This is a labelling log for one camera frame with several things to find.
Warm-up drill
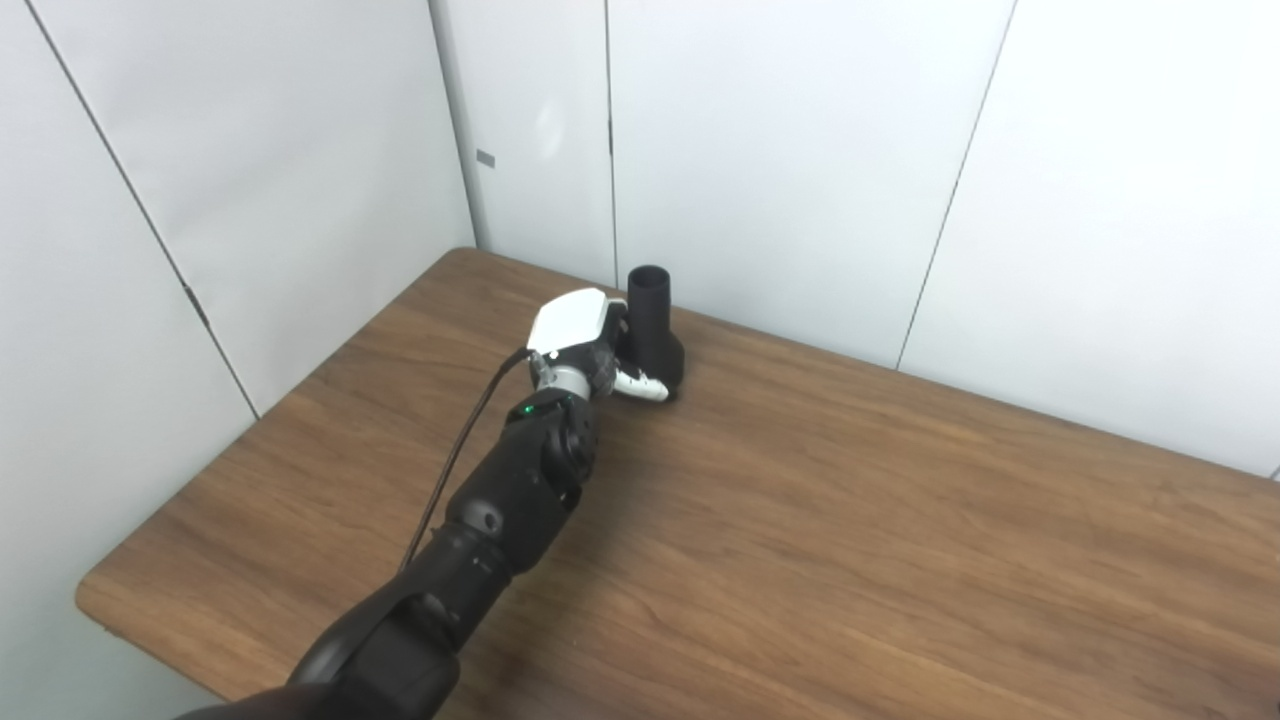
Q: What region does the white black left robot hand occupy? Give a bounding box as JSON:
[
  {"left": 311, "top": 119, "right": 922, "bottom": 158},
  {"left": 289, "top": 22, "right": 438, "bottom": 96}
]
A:
[{"left": 527, "top": 288, "right": 671, "bottom": 404}]

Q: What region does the black flared nozzle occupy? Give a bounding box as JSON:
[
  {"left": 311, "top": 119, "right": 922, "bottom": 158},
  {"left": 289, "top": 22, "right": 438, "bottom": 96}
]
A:
[{"left": 610, "top": 265, "right": 687, "bottom": 401}]

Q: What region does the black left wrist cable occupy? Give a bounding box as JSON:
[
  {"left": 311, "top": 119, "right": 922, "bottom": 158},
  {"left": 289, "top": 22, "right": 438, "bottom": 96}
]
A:
[{"left": 400, "top": 346, "right": 537, "bottom": 573}]

